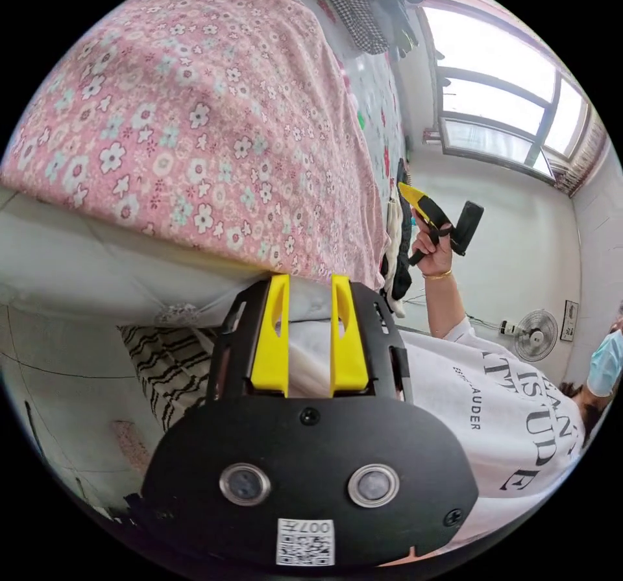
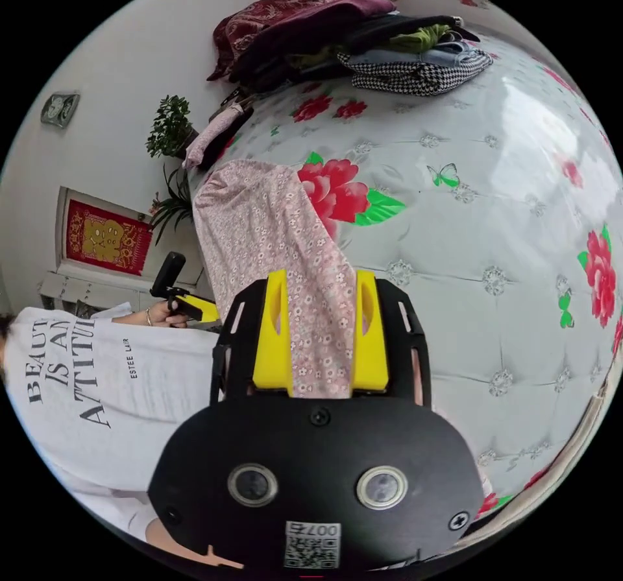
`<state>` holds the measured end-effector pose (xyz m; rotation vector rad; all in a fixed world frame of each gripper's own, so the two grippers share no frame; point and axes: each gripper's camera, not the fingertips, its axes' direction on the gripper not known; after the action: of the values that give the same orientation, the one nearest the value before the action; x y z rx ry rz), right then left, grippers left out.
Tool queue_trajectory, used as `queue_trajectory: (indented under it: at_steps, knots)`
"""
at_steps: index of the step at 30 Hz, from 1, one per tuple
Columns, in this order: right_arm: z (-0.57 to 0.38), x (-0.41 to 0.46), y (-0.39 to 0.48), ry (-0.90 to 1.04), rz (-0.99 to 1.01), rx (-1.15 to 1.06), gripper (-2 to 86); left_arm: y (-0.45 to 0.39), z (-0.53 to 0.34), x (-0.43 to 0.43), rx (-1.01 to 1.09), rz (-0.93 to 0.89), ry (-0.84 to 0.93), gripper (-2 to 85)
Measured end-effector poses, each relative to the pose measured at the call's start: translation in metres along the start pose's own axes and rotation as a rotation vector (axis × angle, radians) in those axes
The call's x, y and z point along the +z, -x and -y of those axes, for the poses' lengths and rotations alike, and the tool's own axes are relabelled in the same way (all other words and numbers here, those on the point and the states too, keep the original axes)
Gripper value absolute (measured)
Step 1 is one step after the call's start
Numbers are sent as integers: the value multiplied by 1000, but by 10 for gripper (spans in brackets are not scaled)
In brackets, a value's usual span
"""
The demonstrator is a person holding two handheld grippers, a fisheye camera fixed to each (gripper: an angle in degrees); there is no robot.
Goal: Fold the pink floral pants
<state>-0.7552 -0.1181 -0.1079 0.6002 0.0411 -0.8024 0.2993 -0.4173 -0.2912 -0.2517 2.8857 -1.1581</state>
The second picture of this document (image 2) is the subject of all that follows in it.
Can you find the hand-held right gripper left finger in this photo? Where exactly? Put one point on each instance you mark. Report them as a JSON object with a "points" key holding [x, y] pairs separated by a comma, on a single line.
{"points": [[272, 328]]}

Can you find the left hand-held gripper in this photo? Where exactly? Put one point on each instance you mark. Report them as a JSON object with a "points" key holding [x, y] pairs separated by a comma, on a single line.
{"points": [[173, 305]]}

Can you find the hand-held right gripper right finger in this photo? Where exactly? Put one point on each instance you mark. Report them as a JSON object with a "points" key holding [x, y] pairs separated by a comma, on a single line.
{"points": [[371, 342]]}

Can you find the pink floral pants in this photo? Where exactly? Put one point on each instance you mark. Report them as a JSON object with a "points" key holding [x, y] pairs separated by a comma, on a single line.
{"points": [[258, 231]]}

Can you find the person's left forearm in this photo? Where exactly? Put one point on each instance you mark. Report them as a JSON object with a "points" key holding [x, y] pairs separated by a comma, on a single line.
{"points": [[130, 318]]}

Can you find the bed with floral quilted sheet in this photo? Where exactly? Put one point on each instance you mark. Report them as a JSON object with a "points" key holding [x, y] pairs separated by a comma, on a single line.
{"points": [[462, 299]]}

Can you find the person's left hand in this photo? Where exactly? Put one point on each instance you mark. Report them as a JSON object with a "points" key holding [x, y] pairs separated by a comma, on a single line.
{"points": [[168, 317]]}

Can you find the person's right hand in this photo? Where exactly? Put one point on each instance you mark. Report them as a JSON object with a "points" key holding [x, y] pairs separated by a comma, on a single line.
{"points": [[417, 377]]}

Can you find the long-leaved green potted plant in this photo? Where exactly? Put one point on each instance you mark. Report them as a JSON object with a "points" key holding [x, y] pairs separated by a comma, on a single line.
{"points": [[173, 206]]}

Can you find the red and gold paper poster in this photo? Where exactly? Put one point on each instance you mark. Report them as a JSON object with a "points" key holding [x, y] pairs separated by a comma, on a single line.
{"points": [[107, 238]]}

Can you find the person's body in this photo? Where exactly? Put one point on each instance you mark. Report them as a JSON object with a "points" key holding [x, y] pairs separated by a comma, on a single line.
{"points": [[97, 420]]}

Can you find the pink rolled cloth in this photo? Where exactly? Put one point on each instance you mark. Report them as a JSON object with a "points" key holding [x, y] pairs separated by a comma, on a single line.
{"points": [[214, 136]]}

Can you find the small-leaved green potted plant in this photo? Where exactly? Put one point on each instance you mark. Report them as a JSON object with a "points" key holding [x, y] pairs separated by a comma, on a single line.
{"points": [[170, 126]]}

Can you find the pile of clothes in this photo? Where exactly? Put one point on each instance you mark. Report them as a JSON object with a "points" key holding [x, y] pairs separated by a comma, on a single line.
{"points": [[340, 41]]}

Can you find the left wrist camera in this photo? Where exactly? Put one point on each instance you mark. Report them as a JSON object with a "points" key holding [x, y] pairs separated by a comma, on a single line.
{"points": [[169, 270]]}

